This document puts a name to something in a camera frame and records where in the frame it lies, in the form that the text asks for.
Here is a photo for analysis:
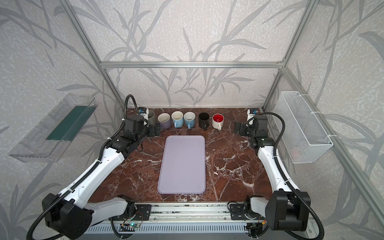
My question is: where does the black mug white rim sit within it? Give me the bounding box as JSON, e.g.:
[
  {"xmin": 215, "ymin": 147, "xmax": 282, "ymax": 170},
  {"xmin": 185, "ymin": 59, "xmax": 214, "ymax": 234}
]
[{"xmin": 199, "ymin": 113, "xmax": 210, "ymax": 131}]

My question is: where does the grey mug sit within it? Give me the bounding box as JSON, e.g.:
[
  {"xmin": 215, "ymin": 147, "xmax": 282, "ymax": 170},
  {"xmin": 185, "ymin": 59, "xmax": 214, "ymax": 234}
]
[{"xmin": 148, "ymin": 110, "xmax": 156, "ymax": 125}]

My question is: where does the lilac purple mug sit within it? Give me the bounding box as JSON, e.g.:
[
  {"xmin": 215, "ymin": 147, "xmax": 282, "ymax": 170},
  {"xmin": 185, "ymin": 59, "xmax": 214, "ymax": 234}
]
[{"xmin": 158, "ymin": 113, "xmax": 172, "ymax": 130}]

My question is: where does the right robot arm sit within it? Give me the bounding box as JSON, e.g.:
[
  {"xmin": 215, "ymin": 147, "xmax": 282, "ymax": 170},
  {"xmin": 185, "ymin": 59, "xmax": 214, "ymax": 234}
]
[{"xmin": 234, "ymin": 109, "xmax": 325, "ymax": 240}]

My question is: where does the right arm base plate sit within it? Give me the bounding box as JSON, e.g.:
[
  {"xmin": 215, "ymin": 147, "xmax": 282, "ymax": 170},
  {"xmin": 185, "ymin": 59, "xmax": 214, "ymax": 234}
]
[{"xmin": 227, "ymin": 202, "xmax": 265, "ymax": 221}]

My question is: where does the small green circuit board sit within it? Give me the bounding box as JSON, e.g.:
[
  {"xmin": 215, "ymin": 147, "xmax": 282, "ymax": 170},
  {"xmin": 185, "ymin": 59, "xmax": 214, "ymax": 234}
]
[{"xmin": 121, "ymin": 223, "xmax": 142, "ymax": 232}]

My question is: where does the lilac rectangular tray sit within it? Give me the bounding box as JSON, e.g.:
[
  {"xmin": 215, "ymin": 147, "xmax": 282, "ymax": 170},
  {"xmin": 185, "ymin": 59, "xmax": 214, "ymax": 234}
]
[{"xmin": 158, "ymin": 136, "xmax": 206, "ymax": 195}]

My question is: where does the white slotted vent strip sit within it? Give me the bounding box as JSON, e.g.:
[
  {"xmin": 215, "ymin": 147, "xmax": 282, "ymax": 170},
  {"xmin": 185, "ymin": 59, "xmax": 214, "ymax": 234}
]
[{"xmin": 86, "ymin": 224, "xmax": 250, "ymax": 234}]

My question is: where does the aluminium front rail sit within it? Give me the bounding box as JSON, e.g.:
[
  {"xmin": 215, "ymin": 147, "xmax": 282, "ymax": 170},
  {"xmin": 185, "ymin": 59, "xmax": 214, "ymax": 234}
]
[{"xmin": 62, "ymin": 201, "xmax": 316, "ymax": 224}]

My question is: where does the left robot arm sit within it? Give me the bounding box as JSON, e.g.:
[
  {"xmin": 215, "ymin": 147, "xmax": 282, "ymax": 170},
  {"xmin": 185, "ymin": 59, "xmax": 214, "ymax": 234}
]
[{"xmin": 26, "ymin": 106, "xmax": 157, "ymax": 240}]

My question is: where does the white wire mesh basket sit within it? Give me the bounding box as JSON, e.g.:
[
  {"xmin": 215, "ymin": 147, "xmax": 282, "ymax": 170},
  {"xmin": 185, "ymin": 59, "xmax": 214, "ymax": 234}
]
[{"xmin": 273, "ymin": 91, "xmax": 334, "ymax": 164}]

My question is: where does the light blue mug front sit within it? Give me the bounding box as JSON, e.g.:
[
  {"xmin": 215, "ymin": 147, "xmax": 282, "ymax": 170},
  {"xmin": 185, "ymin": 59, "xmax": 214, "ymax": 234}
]
[{"xmin": 171, "ymin": 111, "xmax": 184, "ymax": 128}]

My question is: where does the cream white mug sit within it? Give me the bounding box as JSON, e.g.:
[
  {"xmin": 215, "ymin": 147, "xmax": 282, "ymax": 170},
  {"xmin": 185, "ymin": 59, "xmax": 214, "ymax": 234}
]
[{"xmin": 212, "ymin": 114, "xmax": 225, "ymax": 131}]

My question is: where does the clear plastic wall bin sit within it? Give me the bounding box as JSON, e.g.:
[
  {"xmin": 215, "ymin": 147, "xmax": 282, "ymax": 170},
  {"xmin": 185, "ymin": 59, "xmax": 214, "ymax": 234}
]
[{"xmin": 9, "ymin": 94, "xmax": 98, "ymax": 163}]

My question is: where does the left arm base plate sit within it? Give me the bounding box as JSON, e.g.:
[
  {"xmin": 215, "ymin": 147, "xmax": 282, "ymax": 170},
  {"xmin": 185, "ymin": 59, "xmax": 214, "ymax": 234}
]
[{"xmin": 121, "ymin": 204, "xmax": 152, "ymax": 221}]

